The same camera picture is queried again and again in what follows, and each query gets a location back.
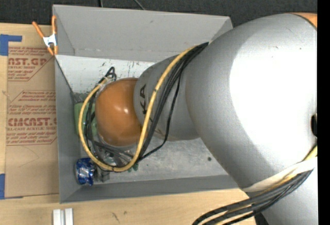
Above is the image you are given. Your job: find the blue and white crumpled can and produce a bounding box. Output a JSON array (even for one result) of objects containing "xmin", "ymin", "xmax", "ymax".
[{"xmin": 74, "ymin": 157, "xmax": 97, "ymax": 186}]

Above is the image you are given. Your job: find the pale green sponge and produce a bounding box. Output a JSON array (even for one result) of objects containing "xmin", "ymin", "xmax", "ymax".
[{"xmin": 73, "ymin": 101, "xmax": 98, "ymax": 140}]

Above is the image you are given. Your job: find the brown cardboard board, red print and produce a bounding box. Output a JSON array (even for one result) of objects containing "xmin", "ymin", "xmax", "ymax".
[{"xmin": 0, "ymin": 22, "xmax": 60, "ymax": 200}]

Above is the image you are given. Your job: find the grey metal bin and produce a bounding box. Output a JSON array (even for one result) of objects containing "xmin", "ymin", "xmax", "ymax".
[{"xmin": 52, "ymin": 4, "xmax": 249, "ymax": 204}]

